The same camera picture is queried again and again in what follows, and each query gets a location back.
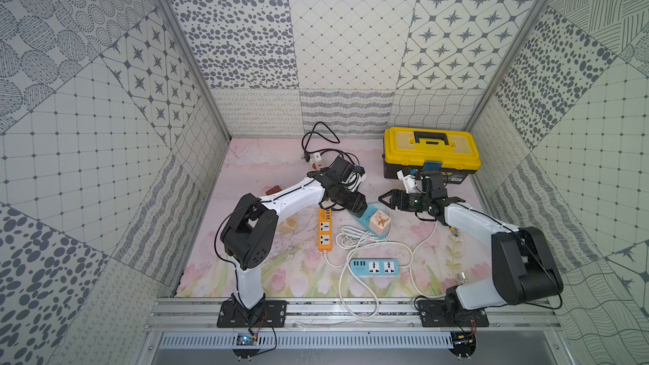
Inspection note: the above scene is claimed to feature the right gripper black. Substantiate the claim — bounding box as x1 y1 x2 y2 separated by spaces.
377 189 429 212

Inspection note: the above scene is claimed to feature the orange power strip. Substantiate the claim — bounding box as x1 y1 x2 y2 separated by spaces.
318 209 333 252

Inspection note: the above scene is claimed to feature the beige wooden cube adapter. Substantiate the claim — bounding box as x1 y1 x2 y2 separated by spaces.
277 215 299 234

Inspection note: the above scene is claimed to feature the blue white power strip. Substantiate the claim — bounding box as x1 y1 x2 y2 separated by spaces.
349 259 400 277

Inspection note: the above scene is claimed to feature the light blue triangular socket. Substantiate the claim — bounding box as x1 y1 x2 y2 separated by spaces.
355 204 390 240

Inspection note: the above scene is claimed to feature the dark red cube adapter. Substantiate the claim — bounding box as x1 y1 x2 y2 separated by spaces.
265 185 282 195

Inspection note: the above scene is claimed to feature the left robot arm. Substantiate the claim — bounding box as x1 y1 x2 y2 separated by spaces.
219 156 368 310

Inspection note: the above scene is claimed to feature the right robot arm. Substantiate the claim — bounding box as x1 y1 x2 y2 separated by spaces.
379 172 564 311

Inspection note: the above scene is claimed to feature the white long power strip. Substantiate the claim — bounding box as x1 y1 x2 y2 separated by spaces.
310 152 324 171

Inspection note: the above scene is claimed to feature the pink deer cube adapter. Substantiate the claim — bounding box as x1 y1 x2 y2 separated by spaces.
368 211 391 238

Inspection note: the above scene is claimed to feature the yellow black toolbox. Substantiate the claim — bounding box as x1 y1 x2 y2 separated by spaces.
383 128 482 184

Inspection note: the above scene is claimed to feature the black power cable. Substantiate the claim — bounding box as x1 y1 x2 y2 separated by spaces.
301 121 366 189

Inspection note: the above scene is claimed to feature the white power cable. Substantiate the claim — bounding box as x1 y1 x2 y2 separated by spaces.
323 215 442 321

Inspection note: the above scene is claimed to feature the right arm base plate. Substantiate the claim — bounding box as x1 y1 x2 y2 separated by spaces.
413 298 489 329

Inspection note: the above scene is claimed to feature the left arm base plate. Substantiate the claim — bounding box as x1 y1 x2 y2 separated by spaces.
217 297 288 329

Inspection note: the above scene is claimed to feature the aluminium rail frame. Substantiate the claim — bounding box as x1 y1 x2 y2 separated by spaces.
144 297 561 331

